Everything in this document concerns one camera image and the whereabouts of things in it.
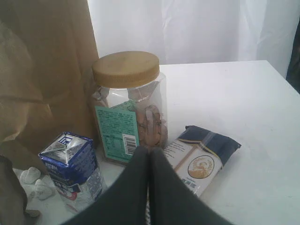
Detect clear jar with tan lid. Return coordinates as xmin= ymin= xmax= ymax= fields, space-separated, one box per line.
xmin=91 ymin=51 xmax=168 ymax=165

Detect brown paper shopping bag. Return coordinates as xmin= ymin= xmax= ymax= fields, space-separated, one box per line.
xmin=0 ymin=0 xmax=98 ymax=172

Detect dark blue noodle package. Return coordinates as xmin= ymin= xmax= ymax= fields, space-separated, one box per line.
xmin=164 ymin=126 xmax=241 ymax=196

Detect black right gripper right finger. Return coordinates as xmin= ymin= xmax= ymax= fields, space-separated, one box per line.
xmin=150 ymin=148 xmax=232 ymax=225

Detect white curtain backdrop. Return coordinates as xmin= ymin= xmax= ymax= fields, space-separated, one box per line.
xmin=88 ymin=0 xmax=300 ymax=76

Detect brown kraft stand-up pouch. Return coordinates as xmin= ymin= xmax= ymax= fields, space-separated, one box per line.
xmin=0 ymin=156 xmax=40 ymax=225

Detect blue white milk carton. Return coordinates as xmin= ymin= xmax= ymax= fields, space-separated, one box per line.
xmin=38 ymin=132 xmax=107 ymax=212

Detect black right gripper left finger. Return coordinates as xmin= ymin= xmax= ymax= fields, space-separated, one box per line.
xmin=64 ymin=146 xmax=150 ymax=225

